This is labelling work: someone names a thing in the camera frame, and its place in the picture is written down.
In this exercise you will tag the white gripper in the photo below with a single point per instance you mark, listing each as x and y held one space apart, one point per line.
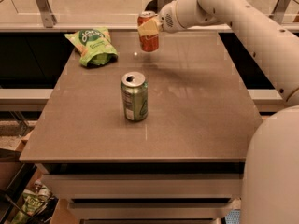
168 19

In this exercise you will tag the orange coke can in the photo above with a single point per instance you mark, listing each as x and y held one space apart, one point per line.
148 43

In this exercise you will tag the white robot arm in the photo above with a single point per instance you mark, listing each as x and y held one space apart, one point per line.
270 186

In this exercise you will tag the green rice chip bag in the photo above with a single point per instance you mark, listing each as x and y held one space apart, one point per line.
93 45

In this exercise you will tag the green soda can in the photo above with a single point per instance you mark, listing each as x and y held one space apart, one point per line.
134 92

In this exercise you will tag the green snack bag in bin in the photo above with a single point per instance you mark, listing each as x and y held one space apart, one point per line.
35 201

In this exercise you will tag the grey drawer cabinet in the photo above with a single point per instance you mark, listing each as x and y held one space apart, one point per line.
182 163

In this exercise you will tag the blue perforated object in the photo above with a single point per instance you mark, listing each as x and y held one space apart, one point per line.
232 217

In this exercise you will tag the left metal railing post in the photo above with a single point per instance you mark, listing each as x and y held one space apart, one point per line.
47 16

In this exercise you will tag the right metal railing post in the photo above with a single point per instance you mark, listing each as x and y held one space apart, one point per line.
279 10

